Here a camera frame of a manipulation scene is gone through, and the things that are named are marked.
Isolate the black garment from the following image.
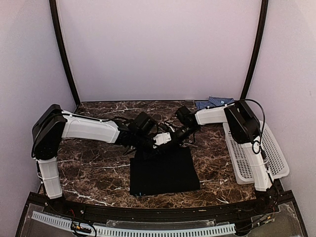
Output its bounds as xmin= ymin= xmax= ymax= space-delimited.
xmin=129 ymin=147 xmax=200 ymax=196

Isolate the blue checkered shirt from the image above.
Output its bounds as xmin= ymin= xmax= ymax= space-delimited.
xmin=195 ymin=96 xmax=235 ymax=110

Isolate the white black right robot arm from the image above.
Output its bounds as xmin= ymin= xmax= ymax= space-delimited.
xmin=170 ymin=99 xmax=275 ymax=192

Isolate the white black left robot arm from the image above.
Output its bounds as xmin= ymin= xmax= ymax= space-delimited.
xmin=31 ymin=104 xmax=159 ymax=215

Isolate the white plastic laundry basket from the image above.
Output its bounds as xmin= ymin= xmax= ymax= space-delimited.
xmin=223 ymin=123 xmax=290 ymax=185

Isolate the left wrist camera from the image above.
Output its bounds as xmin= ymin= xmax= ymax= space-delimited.
xmin=153 ymin=132 xmax=171 ymax=149

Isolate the black front table rail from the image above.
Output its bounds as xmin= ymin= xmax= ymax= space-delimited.
xmin=42 ymin=198 xmax=279 ymax=223

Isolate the white slotted cable duct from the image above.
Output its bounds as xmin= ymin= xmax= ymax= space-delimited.
xmin=31 ymin=211 xmax=236 ymax=237

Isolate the black right corner post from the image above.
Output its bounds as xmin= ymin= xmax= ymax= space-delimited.
xmin=240 ymin=0 xmax=269 ymax=99

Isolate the black corner post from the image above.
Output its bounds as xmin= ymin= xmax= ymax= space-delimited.
xmin=49 ymin=0 xmax=81 ymax=107
xmin=240 ymin=0 xmax=269 ymax=99

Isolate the black left corner post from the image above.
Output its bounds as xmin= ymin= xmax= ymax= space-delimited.
xmin=49 ymin=0 xmax=81 ymax=107

